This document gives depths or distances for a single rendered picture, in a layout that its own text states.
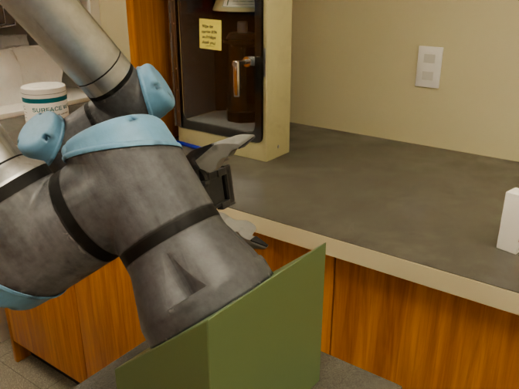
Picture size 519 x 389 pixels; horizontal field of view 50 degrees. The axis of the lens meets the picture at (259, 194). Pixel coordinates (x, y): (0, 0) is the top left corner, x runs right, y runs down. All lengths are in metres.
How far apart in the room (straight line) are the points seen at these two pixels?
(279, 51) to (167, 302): 1.01
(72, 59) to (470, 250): 0.74
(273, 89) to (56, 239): 0.95
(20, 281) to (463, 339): 0.75
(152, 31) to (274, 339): 1.19
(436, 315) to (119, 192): 0.68
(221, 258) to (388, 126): 1.27
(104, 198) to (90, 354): 1.40
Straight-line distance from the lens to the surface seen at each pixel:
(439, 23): 1.68
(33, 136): 0.82
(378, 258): 1.04
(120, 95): 0.78
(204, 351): 0.51
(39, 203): 0.62
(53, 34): 0.74
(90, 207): 0.59
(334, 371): 0.74
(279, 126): 1.51
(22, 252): 0.63
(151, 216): 0.56
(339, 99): 1.83
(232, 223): 0.77
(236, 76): 1.41
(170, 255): 0.56
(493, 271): 1.03
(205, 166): 0.75
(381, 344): 1.17
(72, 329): 1.98
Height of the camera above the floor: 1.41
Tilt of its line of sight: 22 degrees down
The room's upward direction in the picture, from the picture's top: straight up
